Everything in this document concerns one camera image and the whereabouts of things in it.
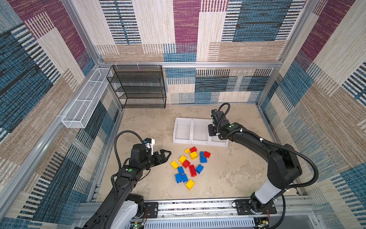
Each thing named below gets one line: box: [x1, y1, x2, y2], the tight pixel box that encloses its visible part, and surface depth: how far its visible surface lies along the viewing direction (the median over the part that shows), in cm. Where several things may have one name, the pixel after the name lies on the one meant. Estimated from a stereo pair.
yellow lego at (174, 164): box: [170, 160, 180, 170], surface depth 89 cm
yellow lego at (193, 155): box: [189, 151, 199, 160], surface depth 93 cm
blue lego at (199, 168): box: [195, 164, 204, 175], surface depth 88 cm
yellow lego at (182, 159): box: [178, 155, 187, 165], surface depth 91 cm
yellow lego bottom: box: [185, 179, 195, 190], surface depth 81 cm
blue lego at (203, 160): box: [199, 156, 208, 164], surface depth 92 cm
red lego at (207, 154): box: [203, 150, 212, 159], surface depth 95 cm
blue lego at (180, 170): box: [177, 166, 185, 175], surface depth 87 cm
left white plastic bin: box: [172, 117, 193, 145], surface depth 101 cm
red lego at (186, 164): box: [182, 159, 192, 169], surface depth 89 cm
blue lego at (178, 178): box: [174, 173, 183, 184], surface depth 83 cm
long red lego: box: [188, 164, 197, 177], surface depth 87 cm
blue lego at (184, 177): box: [180, 173, 189, 183], surface depth 85 cm
